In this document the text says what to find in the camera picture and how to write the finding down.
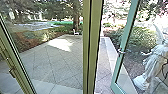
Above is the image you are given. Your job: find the green framed glass door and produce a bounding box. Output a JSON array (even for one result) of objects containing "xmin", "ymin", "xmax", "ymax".
[{"xmin": 109, "ymin": 0, "xmax": 168, "ymax": 94}]

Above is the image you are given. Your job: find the dark tree trunk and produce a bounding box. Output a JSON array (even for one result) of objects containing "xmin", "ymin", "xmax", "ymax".
[{"xmin": 71, "ymin": 0, "xmax": 81, "ymax": 33}]

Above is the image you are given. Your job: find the long low reddish hedge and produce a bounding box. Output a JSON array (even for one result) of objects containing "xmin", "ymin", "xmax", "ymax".
[{"xmin": 9, "ymin": 25, "xmax": 75, "ymax": 53}]

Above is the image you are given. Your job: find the green hedge bush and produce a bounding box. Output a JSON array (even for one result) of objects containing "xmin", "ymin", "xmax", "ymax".
[{"xmin": 106, "ymin": 25, "xmax": 158, "ymax": 54}]

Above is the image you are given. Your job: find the white garden statue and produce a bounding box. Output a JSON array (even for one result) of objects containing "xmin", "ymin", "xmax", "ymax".
[{"xmin": 132, "ymin": 23, "xmax": 168, "ymax": 92}]

